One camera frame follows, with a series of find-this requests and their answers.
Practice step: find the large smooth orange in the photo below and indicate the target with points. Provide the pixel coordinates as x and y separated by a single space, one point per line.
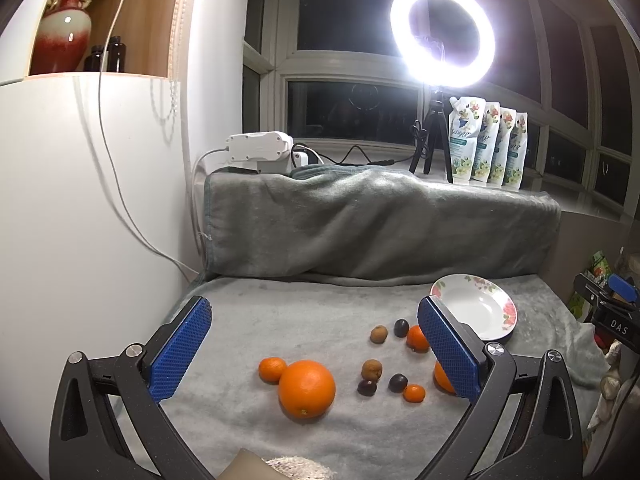
306 389

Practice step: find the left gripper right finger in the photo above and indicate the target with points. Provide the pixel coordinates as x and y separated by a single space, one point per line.
544 440

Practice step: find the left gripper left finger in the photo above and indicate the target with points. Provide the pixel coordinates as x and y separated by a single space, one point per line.
85 438

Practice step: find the grey fleece blanket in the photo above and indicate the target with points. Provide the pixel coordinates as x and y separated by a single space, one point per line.
302 267

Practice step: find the brown longan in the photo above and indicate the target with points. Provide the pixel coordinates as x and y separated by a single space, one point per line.
372 370
378 334

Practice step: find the small dark bottle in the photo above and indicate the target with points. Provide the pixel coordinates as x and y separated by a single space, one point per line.
93 61

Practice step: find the ring light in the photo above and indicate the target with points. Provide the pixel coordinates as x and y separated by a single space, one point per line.
443 43

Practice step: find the white window frame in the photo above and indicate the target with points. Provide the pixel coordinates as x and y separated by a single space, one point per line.
329 71

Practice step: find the dark glass bottle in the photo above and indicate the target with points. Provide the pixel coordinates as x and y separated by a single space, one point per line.
116 55

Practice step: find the refill pouch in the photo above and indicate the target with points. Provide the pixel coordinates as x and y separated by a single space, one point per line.
486 142
465 120
515 162
498 161

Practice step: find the small mandarin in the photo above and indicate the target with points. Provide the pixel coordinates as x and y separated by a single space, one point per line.
271 369

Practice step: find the floral white plate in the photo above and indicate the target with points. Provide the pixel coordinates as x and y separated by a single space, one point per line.
478 303

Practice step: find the tiny mandarin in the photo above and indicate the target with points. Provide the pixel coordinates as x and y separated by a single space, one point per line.
414 393

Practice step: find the red white vase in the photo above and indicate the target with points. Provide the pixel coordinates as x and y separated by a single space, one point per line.
62 37

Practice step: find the green juice carton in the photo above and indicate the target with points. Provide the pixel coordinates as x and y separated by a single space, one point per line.
598 271

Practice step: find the large speckled orange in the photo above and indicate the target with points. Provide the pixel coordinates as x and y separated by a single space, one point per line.
441 379

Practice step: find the dark plum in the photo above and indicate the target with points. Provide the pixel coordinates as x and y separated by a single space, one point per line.
398 383
367 387
401 328

